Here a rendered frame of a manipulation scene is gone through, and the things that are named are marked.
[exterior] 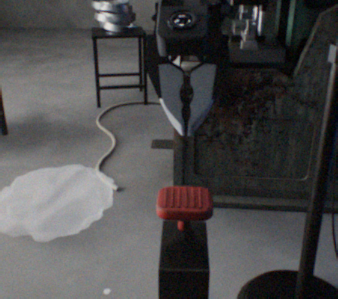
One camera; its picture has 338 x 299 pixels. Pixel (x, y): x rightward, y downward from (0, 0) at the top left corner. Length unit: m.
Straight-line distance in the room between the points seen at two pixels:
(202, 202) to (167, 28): 0.23
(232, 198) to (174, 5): 1.57
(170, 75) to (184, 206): 0.16
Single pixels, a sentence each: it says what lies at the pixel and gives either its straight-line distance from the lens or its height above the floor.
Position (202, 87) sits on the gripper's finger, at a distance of 0.45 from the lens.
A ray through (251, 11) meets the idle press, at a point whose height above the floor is 0.66.
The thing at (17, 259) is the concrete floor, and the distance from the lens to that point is 1.69.
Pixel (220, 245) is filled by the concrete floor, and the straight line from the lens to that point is 1.67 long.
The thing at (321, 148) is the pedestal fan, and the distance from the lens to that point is 1.11.
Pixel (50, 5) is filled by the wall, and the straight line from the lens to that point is 7.09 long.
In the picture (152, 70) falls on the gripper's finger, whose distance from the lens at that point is 0.44.
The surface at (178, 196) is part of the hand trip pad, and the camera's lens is 0.51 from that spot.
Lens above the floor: 1.03
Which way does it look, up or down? 22 degrees down
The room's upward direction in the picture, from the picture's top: straight up
